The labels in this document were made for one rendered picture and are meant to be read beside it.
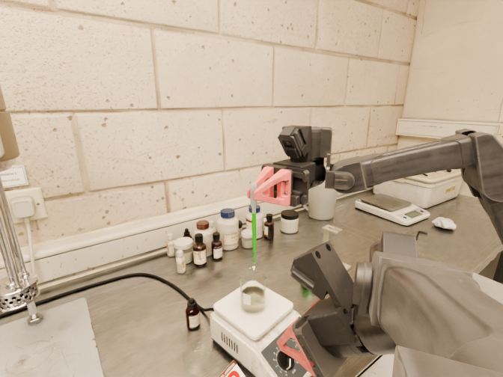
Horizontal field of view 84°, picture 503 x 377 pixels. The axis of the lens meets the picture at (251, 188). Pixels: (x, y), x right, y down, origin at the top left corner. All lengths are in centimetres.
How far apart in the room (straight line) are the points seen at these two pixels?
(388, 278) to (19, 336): 73
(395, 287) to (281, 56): 104
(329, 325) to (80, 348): 51
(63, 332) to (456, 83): 187
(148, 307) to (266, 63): 89
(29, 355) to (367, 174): 74
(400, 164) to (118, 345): 66
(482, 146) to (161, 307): 73
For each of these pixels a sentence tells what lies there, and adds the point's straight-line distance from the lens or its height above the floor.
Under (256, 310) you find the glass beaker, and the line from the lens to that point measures 58.
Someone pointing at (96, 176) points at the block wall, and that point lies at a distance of 91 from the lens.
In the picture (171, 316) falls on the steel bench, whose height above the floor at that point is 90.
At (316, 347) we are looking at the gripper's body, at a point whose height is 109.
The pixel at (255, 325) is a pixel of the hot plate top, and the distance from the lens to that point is 57.
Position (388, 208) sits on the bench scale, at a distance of 131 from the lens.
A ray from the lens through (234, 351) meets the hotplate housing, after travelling 61.
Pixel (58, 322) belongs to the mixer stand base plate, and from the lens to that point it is 81.
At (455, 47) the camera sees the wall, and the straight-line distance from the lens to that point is 188.
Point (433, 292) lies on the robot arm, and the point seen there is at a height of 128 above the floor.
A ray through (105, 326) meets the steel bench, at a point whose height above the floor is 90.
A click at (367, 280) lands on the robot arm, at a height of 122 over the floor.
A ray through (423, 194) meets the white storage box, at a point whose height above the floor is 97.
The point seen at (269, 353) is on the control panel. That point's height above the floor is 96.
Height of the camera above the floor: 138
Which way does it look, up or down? 17 degrees down
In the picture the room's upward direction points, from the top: straight up
